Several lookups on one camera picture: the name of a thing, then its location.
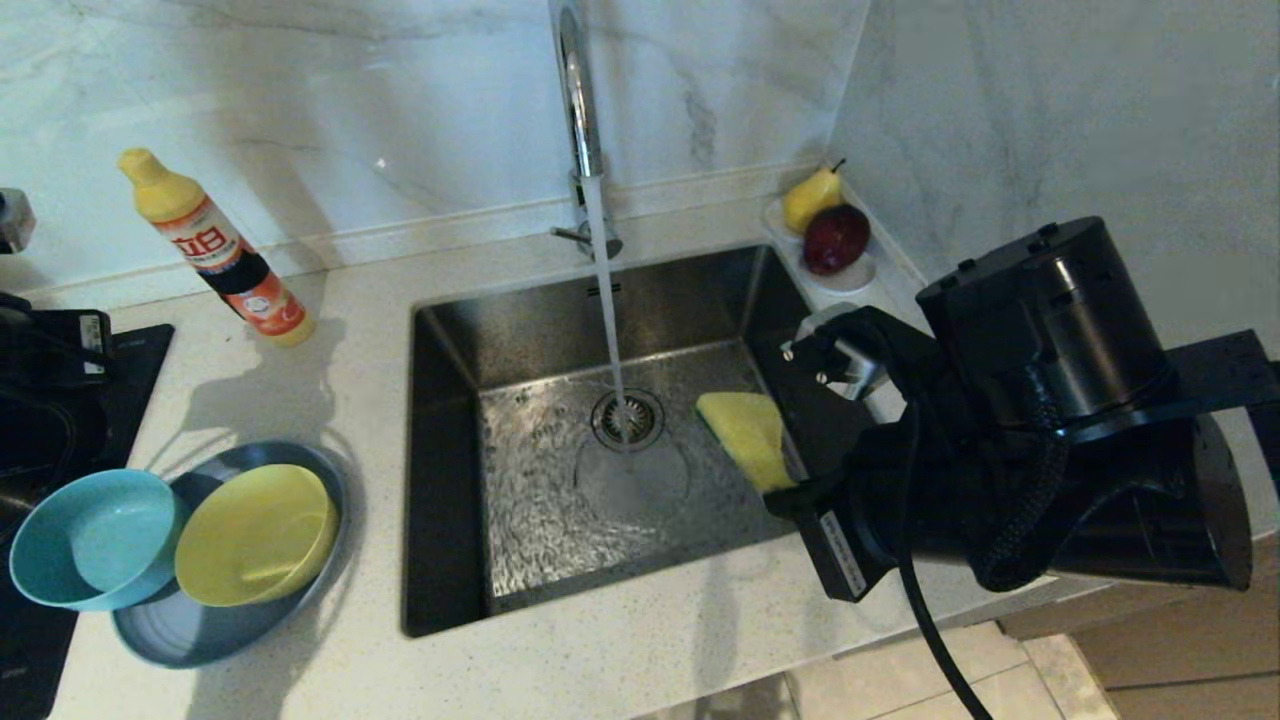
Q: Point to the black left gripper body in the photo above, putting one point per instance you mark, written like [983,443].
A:
[50,350]

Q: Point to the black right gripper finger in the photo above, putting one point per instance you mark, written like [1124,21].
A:
[810,495]

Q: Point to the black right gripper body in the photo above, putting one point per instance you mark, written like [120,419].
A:
[880,520]

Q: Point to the yellow sponge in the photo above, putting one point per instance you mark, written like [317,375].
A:
[750,435]

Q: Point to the teal plastic bowl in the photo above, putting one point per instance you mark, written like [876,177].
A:
[100,540]

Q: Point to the white orange dish soap bottle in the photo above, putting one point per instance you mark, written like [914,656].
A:
[225,255]

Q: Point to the chrome faucet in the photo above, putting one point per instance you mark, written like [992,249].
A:
[580,100]

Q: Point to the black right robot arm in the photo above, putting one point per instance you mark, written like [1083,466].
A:
[1050,310]

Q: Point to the round metal sink drain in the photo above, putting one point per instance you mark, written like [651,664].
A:
[645,415]

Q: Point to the stainless steel sink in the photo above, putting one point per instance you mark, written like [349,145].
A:
[560,480]

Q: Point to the black induction cooktop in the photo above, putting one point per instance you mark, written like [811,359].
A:
[140,360]

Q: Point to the small white dish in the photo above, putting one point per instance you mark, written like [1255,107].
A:
[855,280]

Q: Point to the dark red apple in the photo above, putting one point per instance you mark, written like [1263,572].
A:
[835,240]

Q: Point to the yellow plastic bowl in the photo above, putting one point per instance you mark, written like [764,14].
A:
[255,535]

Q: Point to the running water stream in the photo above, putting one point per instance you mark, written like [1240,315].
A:
[607,300]

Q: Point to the yellow pear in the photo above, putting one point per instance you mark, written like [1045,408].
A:
[805,200]

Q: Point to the blue-grey plate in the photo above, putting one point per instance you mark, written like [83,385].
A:
[200,635]

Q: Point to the wooden cabinet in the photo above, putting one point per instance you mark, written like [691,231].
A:
[1180,650]

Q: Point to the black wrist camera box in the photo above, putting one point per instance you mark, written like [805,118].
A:
[15,220]

